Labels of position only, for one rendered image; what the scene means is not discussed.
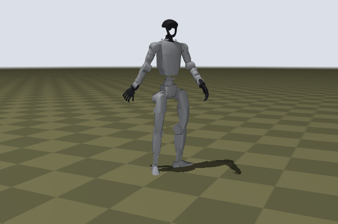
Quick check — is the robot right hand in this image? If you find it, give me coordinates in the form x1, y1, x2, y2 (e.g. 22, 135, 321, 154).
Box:
123, 85, 139, 102

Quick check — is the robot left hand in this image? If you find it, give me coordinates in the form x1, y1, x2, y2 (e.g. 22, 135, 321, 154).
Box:
199, 79, 209, 101

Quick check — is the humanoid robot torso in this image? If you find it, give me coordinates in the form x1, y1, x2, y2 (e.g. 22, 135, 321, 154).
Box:
156, 39, 182, 99

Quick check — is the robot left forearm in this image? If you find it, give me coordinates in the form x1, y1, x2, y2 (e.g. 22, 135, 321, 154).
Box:
190, 66, 204, 86

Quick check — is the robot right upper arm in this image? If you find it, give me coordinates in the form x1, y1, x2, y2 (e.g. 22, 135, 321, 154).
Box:
143, 42, 162, 72

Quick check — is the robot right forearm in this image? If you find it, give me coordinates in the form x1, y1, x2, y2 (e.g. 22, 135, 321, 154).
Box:
132, 63, 147, 88

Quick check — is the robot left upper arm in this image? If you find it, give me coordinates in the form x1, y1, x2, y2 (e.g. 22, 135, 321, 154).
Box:
180, 43, 195, 70

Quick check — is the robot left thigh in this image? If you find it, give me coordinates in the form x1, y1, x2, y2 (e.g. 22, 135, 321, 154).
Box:
173, 88, 190, 134

